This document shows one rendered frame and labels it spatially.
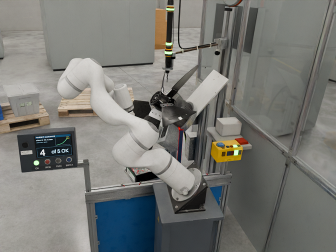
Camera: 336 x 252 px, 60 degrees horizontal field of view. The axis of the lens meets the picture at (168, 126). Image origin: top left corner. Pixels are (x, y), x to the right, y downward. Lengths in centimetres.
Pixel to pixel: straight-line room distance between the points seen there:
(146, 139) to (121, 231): 87
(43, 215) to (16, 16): 1152
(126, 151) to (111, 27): 632
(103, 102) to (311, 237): 142
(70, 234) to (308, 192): 188
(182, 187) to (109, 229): 69
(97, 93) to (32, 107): 335
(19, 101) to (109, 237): 298
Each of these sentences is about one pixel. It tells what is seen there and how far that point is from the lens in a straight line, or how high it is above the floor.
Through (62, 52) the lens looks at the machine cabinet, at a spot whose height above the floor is 43.
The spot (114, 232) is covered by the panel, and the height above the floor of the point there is 51.
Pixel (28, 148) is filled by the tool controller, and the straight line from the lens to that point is 154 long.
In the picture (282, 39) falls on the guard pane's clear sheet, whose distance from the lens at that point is 205.
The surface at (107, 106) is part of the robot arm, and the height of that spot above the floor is 143.
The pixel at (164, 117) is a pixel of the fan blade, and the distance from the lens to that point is 178.
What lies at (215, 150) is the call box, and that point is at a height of 105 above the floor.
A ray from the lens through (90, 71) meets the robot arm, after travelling 132.
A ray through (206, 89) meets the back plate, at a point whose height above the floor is 125.
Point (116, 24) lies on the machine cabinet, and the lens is 749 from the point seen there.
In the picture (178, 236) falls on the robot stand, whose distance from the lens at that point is 151.
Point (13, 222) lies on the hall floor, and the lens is 299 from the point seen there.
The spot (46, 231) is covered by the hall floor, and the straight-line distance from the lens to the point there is 281.
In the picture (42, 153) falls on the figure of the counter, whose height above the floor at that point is 116.
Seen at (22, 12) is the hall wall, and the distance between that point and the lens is 1383.
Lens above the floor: 191
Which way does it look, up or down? 26 degrees down
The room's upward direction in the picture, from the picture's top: 3 degrees clockwise
